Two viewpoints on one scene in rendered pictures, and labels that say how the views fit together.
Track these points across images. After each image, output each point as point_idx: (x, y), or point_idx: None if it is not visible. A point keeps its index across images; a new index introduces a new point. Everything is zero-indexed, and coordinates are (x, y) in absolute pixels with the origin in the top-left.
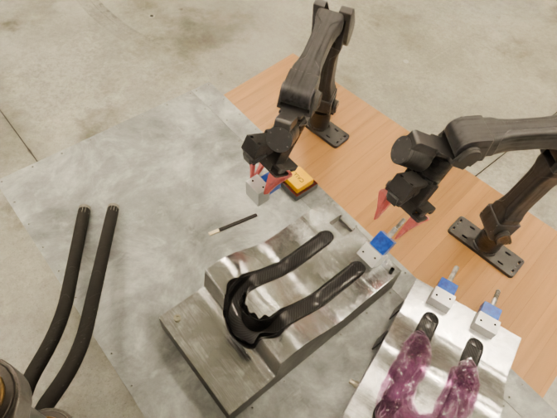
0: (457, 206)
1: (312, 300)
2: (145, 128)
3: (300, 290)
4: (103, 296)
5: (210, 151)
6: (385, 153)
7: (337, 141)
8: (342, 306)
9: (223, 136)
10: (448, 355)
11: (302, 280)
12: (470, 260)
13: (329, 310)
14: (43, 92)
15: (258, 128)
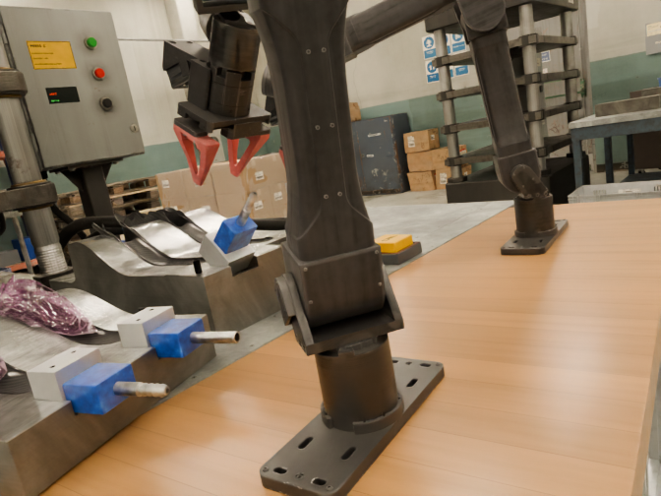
0: (484, 363)
1: (161, 261)
2: (409, 210)
3: (174, 251)
4: None
5: (406, 225)
6: (549, 279)
7: (514, 247)
8: (148, 271)
9: (437, 222)
10: (26, 352)
11: (192, 252)
12: (309, 406)
13: (144, 268)
14: None
15: (475, 225)
